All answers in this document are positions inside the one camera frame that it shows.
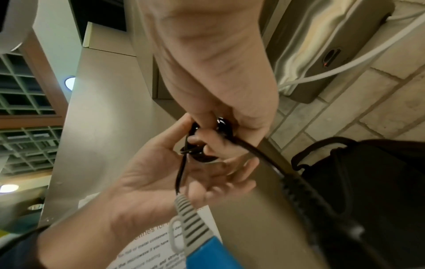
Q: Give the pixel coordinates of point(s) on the person's left hand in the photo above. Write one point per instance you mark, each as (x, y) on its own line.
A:
(149, 189)

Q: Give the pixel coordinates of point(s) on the person's right hand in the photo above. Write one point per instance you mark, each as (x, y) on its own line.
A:
(212, 52)

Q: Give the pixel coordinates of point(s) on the blue and white hair dryer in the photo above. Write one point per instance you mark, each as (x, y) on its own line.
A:
(199, 236)

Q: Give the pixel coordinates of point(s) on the black fabric bag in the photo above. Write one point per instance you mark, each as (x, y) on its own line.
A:
(375, 189)

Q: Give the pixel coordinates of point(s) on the person's left forearm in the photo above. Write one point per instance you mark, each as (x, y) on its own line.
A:
(76, 241)

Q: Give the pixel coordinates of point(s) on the purple and white poster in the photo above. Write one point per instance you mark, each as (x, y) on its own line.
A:
(159, 244)

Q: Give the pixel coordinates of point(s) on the round ceiling light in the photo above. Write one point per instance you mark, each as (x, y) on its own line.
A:
(69, 82)
(8, 188)

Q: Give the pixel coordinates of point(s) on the steel wall hand dryer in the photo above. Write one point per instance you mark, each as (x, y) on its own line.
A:
(318, 39)

